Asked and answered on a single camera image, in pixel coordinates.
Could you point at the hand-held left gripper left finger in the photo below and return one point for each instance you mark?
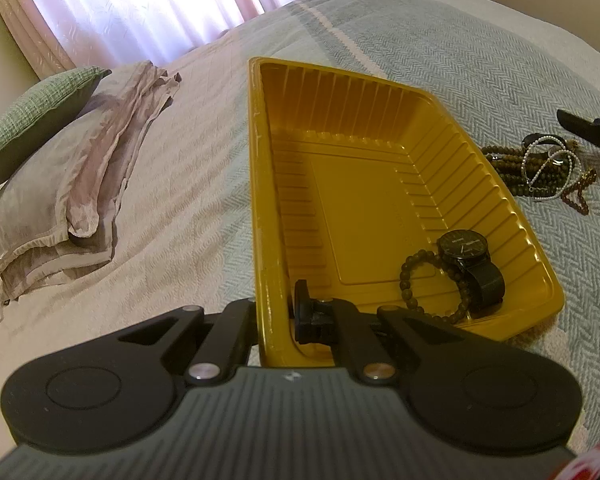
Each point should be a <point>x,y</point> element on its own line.
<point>232,325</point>

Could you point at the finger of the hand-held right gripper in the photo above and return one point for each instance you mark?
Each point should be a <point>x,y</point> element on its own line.
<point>587,127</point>

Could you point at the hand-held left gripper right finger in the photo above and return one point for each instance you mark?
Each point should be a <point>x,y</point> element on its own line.
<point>304,296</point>

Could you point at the yellow plastic tray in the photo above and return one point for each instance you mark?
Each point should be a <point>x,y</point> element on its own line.
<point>360,200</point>

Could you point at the black wrist watch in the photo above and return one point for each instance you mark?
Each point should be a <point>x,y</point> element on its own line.
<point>462,247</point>

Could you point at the grey pink pillow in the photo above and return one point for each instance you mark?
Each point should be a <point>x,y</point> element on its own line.
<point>35,195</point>

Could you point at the green woven pillow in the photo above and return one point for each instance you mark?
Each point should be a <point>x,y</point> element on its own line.
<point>25,115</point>

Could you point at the white sheer curtain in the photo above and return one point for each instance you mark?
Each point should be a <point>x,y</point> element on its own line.
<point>145,5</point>

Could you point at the red white printed cloth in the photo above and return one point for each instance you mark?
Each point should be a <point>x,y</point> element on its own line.
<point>592,465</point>

